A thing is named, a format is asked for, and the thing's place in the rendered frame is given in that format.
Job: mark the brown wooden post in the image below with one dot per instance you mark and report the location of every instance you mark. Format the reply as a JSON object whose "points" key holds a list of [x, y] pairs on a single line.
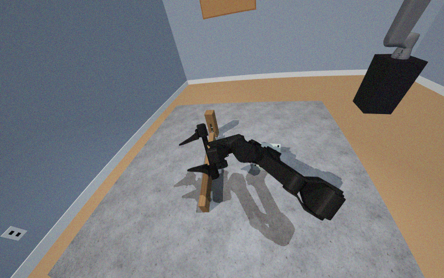
{"points": [[211, 122]]}

